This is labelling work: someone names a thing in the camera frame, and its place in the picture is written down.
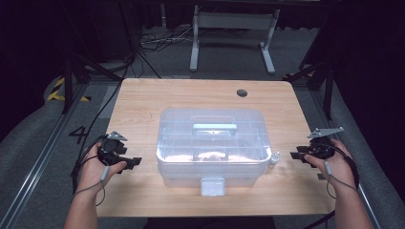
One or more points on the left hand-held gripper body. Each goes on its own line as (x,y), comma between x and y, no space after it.
(111,151)

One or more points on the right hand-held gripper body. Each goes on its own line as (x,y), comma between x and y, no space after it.
(322,148)

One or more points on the clear plastic storage box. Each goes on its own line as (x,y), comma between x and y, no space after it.
(210,149)

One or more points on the person's right hand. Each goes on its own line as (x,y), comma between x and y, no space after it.
(340,168)

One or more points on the person's left hand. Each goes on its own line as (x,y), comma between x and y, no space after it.
(90,171)

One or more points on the small white bottle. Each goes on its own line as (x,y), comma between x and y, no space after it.
(273,160)

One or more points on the black metal stand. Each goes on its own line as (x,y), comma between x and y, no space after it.
(67,82)
(328,86)

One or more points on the yellow black floor tape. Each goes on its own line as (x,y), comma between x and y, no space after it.
(54,93)

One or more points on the person's dark clothing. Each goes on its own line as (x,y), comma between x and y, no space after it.
(207,223)

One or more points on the aluminium floor rail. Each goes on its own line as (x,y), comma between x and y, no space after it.
(41,159)
(321,105)

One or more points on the white metal desk frame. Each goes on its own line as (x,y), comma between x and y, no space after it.
(234,20)

